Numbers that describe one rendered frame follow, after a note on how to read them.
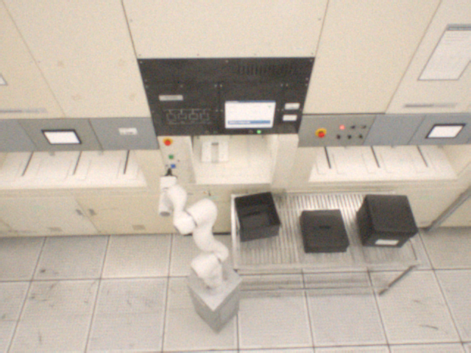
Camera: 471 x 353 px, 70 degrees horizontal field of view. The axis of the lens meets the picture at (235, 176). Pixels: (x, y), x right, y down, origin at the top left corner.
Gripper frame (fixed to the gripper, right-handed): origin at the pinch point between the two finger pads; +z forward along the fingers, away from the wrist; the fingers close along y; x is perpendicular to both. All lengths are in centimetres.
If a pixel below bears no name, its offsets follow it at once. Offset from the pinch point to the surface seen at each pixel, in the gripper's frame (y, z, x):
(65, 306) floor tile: -101, -50, -120
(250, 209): 54, -5, -43
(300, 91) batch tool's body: 78, 13, 54
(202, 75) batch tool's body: 25, 13, 65
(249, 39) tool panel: 48, 13, 85
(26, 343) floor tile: -124, -78, -120
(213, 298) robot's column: 27, -69, -44
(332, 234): 109, -31, -34
